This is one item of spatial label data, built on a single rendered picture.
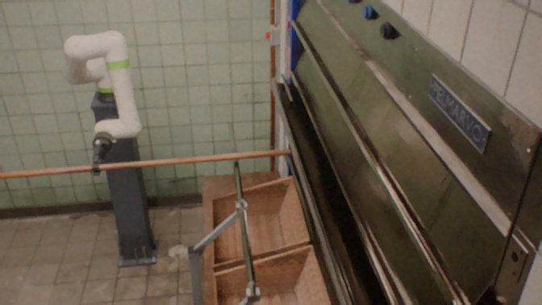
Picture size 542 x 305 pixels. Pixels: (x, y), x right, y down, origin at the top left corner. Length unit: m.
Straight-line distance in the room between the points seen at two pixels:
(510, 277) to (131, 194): 2.67
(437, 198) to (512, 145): 0.29
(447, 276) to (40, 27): 3.00
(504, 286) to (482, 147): 0.24
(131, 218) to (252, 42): 1.42
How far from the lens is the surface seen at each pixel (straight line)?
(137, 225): 3.44
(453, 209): 1.08
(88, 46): 2.54
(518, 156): 0.88
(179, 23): 3.42
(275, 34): 3.10
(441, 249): 1.09
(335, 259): 1.48
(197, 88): 3.58
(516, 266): 0.90
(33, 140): 3.93
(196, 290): 2.39
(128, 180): 3.24
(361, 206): 1.60
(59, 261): 3.83
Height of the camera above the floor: 2.45
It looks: 31 degrees down
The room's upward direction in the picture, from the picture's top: straight up
